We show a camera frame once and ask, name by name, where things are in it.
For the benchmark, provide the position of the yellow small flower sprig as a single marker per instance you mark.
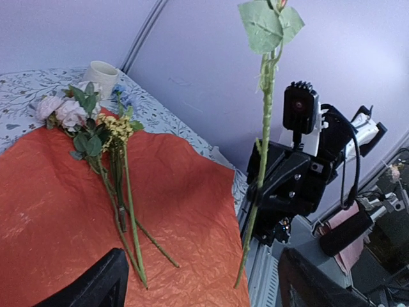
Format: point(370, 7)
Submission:
point(113, 166)

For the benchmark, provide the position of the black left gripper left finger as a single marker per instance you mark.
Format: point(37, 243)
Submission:
point(103, 284)

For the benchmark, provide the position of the small blue flower stem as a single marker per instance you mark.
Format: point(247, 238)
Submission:
point(125, 101)

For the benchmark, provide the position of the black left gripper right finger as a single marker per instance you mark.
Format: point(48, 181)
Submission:
point(303, 284)

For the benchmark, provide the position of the right aluminium frame post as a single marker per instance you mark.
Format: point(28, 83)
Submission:
point(143, 34)

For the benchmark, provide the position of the cream ceramic mug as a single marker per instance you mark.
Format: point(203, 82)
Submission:
point(104, 74)

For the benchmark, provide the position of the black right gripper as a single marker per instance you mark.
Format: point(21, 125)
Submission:
point(294, 180)

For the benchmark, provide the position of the pink rose flower stem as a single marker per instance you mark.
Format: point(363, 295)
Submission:
point(76, 115)

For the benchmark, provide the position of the aluminium front rail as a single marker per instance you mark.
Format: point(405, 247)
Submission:
point(261, 275)

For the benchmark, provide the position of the floral patterned tablecloth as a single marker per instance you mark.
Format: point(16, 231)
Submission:
point(21, 91)

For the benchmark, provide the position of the orange tissue paper sheet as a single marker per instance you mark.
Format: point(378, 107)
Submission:
point(57, 220)

